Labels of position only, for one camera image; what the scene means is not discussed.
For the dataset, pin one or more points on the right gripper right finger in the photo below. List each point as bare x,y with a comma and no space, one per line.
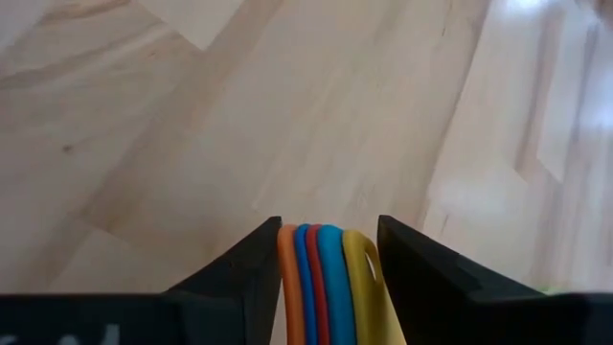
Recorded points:
440,297

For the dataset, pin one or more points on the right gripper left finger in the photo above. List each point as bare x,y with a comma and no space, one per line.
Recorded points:
239,297

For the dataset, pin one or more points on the yellow measuring cup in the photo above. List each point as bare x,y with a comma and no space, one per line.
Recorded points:
369,311

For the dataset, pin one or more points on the teal measuring cup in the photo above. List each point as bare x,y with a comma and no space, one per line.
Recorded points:
340,297

